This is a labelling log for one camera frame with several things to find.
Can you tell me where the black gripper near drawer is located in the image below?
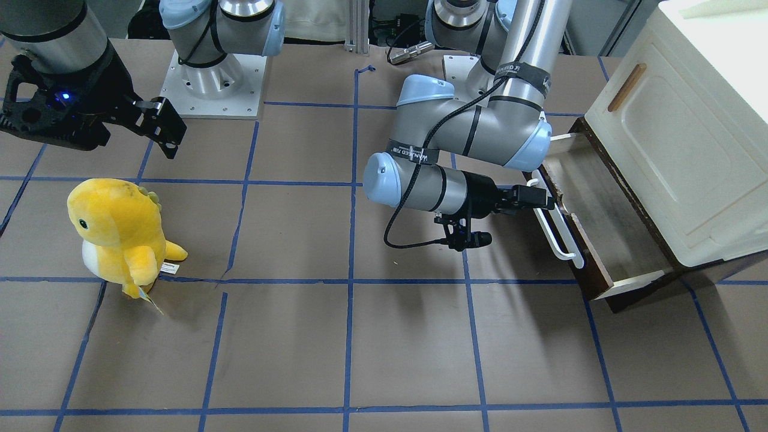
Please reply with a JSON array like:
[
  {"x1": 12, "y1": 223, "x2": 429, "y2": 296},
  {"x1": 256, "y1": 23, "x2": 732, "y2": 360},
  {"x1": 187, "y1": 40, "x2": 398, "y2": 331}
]
[{"x1": 463, "y1": 172, "x2": 555, "y2": 219}]

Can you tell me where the dark wooden drawer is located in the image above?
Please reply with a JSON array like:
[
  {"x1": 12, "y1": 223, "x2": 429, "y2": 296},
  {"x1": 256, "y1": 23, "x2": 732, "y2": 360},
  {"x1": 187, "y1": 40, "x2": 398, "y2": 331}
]
[{"x1": 526, "y1": 118, "x2": 688, "y2": 313}]

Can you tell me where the silver robot arm near drawer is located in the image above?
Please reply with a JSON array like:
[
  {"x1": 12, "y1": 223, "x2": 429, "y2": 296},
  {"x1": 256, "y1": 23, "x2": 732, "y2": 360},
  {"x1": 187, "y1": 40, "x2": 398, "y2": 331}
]
[{"x1": 363, "y1": 1, "x2": 572, "y2": 214}]

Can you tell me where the yellow plush dinosaur toy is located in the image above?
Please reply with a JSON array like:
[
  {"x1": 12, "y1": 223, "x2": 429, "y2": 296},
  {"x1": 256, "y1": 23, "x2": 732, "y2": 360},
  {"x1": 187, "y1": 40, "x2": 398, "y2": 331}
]
[{"x1": 67, "y1": 178, "x2": 188, "y2": 304}]

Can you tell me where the cream plastic storage cabinet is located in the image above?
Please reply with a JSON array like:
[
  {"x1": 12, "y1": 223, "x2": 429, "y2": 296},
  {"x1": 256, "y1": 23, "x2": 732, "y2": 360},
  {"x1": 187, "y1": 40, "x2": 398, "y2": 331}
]
[{"x1": 585, "y1": 1, "x2": 767, "y2": 267}]

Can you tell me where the white drawer handle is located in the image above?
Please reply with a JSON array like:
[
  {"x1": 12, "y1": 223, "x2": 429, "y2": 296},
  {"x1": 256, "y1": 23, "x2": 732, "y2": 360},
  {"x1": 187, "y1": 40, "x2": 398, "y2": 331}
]
[{"x1": 533, "y1": 206, "x2": 586, "y2": 269}]

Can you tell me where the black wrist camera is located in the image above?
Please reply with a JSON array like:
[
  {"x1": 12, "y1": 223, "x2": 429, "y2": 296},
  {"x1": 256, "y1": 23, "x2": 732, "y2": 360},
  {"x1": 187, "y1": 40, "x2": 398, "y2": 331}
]
[{"x1": 434, "y1": 212, "x2": 492, "y2": 252}]

